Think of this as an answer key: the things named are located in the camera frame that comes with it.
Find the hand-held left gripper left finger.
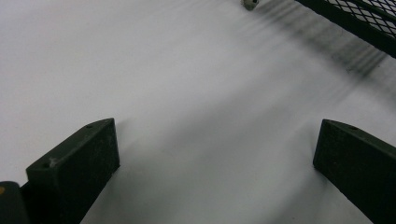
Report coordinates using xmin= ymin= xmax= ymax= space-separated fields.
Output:
xmin=20 ymin=118 xmax=120 ymax=224

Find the black metal mesh basket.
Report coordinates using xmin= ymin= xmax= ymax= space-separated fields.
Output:
xmin=294 ymin=0 xmax=396 ymax=60

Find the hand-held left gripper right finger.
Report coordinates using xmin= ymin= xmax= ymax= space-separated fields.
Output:
xmin=312 ymin=119 xmax=396 ymax=224

